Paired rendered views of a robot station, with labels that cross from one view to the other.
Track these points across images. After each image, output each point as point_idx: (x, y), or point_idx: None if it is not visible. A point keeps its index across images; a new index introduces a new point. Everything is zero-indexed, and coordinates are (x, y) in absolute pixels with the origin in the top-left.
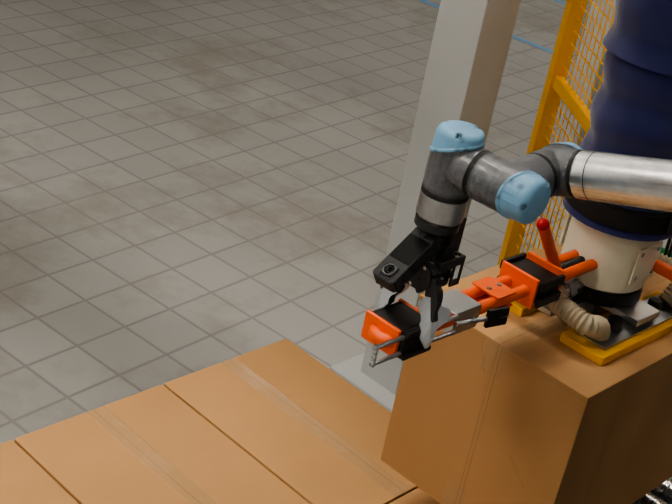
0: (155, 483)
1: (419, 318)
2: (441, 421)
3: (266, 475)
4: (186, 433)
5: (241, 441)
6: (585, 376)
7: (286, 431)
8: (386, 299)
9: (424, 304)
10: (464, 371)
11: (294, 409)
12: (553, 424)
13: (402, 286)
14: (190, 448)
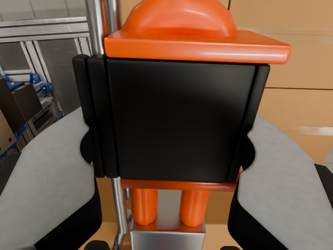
0: (319, 22)
1: (139, 162)
2: None
3: (269, 83)
4: (327, 71)
5: (297, 92)
6: (91, 237)
7: (281, 116)
8: (262, 142)
9: (43, 200)
10: None
11: (287, 131)
12: (101, 187)
13: (235, 226)
14: (318, 63)
